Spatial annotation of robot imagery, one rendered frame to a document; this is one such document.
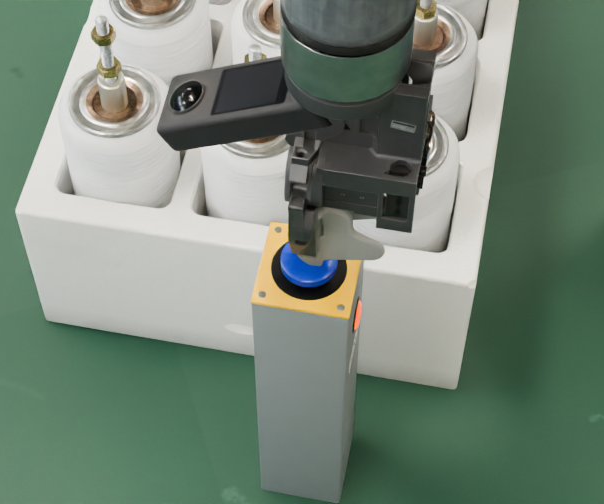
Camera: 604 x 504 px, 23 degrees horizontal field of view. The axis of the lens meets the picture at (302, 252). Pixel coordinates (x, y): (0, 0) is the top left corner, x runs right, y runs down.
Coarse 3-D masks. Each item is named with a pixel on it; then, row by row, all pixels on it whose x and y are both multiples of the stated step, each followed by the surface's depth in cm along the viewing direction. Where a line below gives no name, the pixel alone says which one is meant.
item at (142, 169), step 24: (72, 120) 118; (72, 144) 119; (96, 144) 117; (120, 144) 117; (144, 144) 118; (72, 168) 122; (96, 168) 120; (120, 168) 119; (144, 168) 120; (168, 168) 123; (96, 192) 123; (120, 192) 122; (144, 192) 123; (168, 192) 125
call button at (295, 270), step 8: (288, 248) 102; (288, 256) 102; (296, 256) 102; (288, 264) 101; (296, 264) 101; (304, 264) 101; (328, 264) 101; (336, 264) 102; (288, 272) 101; (296, 272) 101; (304, 272) 101; (312, 272) 101; (320, 272) 101; (328, 272) 101; (296, 280) 101; (304, 280) 101; (312, 280) 101; (320, 280) 101; (328, 280) 101
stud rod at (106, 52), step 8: (104, 16) 111; (96, 24) 111; (104, 24) 111; (104, 32) 112; (104, 48) 113; (104, 56) 114; (112, 56) 115; (104, 64) 115; (112, 64) 115; (112, 80) 117
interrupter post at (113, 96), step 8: (120, 72) 117; (104, 80) 117; (120, 80) 117; (104, 88) 116; (112, 88) 116; (120, 88) 117; (104, 96) 117; (112, 96) 117; (120, 96) 118; (104, 104) 118; (112, 104) 118; (120, 104) 118; (112, 112) 119
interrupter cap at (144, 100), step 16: (80, 80) 120; (96, 80) 120; (128, 80) 120; (144, 80) 120; (80, 96) 119; (96, 96) 120; (128, 96) 120; (144, 96) 119; (160, 96) 119; (80, 112) 119; (96, 112) 119; (128, 112) 119; (144, 112) 119; (80, 128) 118; (96, 128) 118; (112, 128) 118; (128, 128) 118
